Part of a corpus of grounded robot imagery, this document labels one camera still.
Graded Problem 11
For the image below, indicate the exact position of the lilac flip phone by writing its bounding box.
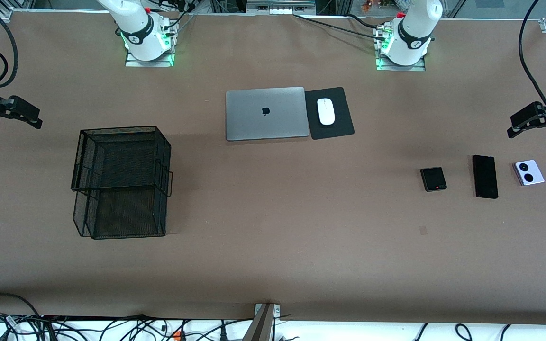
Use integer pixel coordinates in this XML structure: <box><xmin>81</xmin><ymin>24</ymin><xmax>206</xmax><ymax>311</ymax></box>
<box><xmin>512</xmin><ymin>160</ymin><xmax>546</xmax><ymax>187</ymax></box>

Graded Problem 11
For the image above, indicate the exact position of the black slab smartphone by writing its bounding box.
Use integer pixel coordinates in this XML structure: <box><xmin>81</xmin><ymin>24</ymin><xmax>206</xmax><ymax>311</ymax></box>
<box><xmin>473</xmin><ymin>155</ymin><xmax>499</xmax><ymax>199</ymax></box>

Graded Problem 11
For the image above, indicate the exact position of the dark grey flip phone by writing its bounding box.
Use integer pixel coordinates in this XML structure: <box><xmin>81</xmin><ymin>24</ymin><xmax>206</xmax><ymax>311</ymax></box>
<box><xmin>420</xmin><ymin>167</ymin><xmax>447</xmax><ymax>192</ymax></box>

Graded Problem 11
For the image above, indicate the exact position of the black mesh tiered organizer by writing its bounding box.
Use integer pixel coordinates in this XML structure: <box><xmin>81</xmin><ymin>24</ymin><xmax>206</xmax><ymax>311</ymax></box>
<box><xmin>71</xmin><ymin>126</ymin><xmax>173</xmax><ymax>240</ymax></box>

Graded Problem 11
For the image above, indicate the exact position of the black mouse pad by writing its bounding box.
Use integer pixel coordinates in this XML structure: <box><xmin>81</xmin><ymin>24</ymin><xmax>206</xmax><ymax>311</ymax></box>
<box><xmin>305</xmin><ymin>87</ymin><xmax>355</xmax><ymax>140</ymax></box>

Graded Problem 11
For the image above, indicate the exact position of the white computer mouse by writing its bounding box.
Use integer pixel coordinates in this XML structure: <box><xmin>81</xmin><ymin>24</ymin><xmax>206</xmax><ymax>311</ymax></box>
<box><xmin>317</xmin><ymin>98</ymin><xmax>336</xmax><ymax>126</ymax></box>

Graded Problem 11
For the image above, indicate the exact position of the grey closed laptop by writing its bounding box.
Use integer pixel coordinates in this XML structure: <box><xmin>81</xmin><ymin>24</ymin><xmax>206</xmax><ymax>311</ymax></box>
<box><xmin>226</xmin><ymin>87</ymin><xmax>310</xmax><ymax>142</ymax></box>

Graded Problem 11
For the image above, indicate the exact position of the grey power strip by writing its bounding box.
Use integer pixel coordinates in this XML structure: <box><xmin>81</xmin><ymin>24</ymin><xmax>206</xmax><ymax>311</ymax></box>
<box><xmin>247</xmin><ymin>0</ymin><xmax>316</xmax><ymax>15</ymax></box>

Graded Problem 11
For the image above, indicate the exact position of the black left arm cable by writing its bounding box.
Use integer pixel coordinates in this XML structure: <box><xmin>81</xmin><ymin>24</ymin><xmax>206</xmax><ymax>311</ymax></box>
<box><xmin>519</xmin><ymin>0</ymin><xmax>546</xmax><ymax>112</ymax></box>

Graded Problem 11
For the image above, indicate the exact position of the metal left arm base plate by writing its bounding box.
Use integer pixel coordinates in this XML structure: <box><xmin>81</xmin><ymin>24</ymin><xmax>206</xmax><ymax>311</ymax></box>
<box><xmin>376</xmin><ymin>54</ymin><xmax>426</xmax><ymax>72</ymax></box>

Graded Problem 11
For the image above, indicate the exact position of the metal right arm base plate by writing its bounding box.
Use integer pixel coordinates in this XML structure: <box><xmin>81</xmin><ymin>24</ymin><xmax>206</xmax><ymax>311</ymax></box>
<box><xmin>125</xmin><ymin>47</ymin><xmax>175</xmax><ymax>68</ymax></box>

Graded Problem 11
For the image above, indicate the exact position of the black looped floor cable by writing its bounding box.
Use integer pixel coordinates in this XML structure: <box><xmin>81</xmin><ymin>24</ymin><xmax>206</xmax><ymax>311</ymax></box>
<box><xmin>0</xmin><ymin>293</ymin><xmax>41</xmax><ymax>317</ymax></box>

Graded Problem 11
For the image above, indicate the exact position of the short black table cable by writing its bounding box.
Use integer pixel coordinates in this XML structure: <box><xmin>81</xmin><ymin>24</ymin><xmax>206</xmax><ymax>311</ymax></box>
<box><xmin>346</xmin><ymin>13</ymin><xmax>380</xmax><ymax>28</ymax></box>

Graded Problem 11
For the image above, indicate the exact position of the long black table cable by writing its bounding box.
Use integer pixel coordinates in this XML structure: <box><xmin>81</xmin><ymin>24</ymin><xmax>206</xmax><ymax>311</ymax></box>
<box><xmin>293</xmin><ymin>14</ymin><xmax>386</xmax><ymax>41</ymax></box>

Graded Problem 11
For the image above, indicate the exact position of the grey metal camera bracket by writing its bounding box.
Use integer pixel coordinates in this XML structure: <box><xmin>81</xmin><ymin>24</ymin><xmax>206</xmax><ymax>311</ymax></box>
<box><xmin>243</xmin><ymin>303</ymin><xmax>281</xmax><ymax>341</ymax></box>

